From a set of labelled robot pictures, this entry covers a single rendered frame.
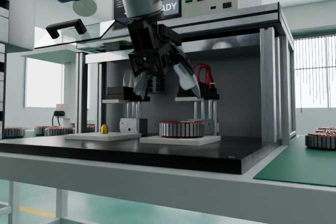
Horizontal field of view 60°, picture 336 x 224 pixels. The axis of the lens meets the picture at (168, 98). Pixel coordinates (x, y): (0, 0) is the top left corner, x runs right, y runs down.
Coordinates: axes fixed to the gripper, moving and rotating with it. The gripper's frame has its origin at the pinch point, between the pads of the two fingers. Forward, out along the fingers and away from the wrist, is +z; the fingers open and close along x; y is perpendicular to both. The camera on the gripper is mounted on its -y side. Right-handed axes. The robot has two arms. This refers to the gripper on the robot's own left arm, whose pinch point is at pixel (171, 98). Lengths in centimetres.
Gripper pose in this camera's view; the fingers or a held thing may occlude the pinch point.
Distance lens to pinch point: 68.8
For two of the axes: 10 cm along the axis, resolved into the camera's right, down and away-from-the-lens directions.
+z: 2.3, 8.9, 4.0
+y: -3.9, 4.5, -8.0
